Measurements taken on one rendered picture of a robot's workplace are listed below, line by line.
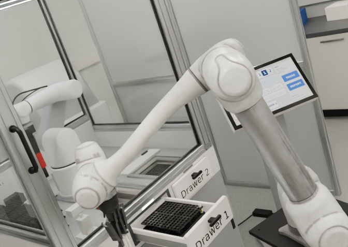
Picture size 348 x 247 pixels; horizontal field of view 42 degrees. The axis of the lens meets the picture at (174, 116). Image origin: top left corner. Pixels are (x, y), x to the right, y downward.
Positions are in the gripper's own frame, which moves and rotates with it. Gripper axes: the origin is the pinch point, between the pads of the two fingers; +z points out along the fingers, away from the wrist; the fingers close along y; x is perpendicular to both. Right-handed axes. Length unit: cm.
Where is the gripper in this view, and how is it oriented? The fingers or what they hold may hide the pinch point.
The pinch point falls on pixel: (124, 243)
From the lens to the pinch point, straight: 173.9
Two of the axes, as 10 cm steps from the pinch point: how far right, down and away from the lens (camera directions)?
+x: -8.8, 1.4, 4.5
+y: 3.6, -4.0, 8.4
